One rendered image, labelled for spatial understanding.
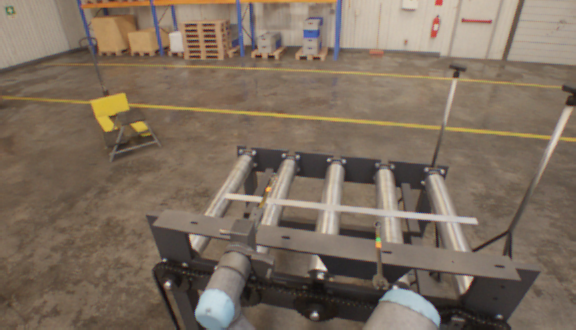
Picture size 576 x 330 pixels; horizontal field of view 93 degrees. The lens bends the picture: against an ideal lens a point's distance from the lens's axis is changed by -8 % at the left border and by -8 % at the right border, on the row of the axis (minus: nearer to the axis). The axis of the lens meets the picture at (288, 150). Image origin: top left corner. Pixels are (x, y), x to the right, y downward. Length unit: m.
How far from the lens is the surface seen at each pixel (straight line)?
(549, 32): 11.10
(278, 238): 1.01
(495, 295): 1.24
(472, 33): 10.28
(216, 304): 0.65
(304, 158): 1.93
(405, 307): 0.65
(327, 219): 1.45
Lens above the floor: 1.90
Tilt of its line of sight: 30 degrees down
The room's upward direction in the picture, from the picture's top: 1 degrees counter-clockwise
